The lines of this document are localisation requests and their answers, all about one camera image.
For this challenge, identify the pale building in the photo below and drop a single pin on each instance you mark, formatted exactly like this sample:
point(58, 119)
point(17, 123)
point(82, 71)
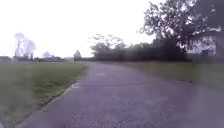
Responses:
point(205, 46)

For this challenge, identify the grass strip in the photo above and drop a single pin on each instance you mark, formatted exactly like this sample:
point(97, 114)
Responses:
point(180, 71)

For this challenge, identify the large dark tree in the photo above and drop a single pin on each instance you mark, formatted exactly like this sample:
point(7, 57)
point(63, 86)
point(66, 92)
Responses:
point(181, 23)

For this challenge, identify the pale distant trees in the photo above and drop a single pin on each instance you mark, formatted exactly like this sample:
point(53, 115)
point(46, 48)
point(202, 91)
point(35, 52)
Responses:
point(24, 46)

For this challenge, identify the grass lawn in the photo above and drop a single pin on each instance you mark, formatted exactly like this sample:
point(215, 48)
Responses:
point(30, 80)

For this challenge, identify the grey asphalt path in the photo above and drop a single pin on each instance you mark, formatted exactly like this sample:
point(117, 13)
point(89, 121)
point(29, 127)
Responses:
point(116, 96)

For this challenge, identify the dark hedge of trees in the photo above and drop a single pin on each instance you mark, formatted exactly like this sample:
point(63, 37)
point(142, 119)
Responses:
point(133, 51)

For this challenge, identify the distant low buildings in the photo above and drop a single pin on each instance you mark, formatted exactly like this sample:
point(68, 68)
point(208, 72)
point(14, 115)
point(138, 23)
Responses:
point(36, 59)

